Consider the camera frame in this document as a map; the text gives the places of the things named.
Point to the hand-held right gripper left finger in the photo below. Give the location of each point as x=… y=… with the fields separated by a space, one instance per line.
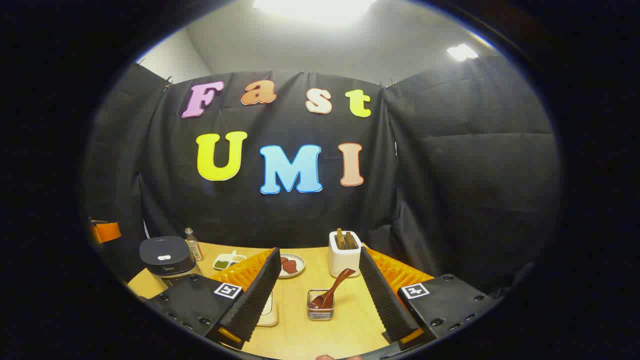
x=255 y=295

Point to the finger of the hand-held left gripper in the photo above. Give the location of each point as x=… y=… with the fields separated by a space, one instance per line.
x=106 y=232

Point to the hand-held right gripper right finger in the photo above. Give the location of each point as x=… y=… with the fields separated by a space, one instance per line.
x=385 y=300

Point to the brown wooden spoon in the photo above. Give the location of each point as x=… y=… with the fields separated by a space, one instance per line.
x=334 y=287

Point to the black and silver rice cooker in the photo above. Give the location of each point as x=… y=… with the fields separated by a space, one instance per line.
x=165 y=255

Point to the clear rice tray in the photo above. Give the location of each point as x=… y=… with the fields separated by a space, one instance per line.
x=269 y=312

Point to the white utensil holder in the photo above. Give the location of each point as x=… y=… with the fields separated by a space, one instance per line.
x=345 y=262

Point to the white divided bean dish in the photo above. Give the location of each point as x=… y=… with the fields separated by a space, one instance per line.
x=225 y=262

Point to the white round plate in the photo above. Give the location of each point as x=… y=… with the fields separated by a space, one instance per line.
x=299 y=261

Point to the small glass bottle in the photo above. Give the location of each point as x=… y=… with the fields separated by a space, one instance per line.
x=194 y=247

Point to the black backdrop cloth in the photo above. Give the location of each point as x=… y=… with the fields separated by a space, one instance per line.
x=450 y=175

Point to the small ceiling light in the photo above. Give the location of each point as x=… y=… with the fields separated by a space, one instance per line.
x=462 y=51

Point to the large ceiling light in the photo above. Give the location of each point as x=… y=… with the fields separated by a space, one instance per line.
x=315 y=7

